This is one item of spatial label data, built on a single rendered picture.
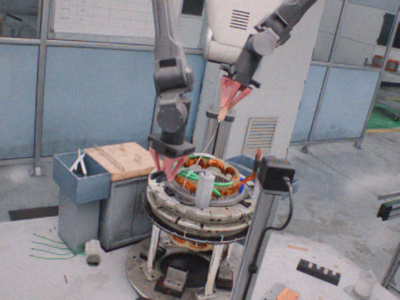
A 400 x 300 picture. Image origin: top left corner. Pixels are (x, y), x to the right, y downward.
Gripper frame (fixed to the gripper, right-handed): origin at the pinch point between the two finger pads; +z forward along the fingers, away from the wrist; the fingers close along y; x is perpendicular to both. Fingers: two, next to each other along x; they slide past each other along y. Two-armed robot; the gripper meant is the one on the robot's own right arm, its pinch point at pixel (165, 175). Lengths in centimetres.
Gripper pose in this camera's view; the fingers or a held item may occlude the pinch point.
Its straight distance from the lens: 104.3
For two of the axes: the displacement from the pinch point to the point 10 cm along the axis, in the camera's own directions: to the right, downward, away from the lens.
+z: -1.9, 9.2, 3.4
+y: 7.6, 3.6, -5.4
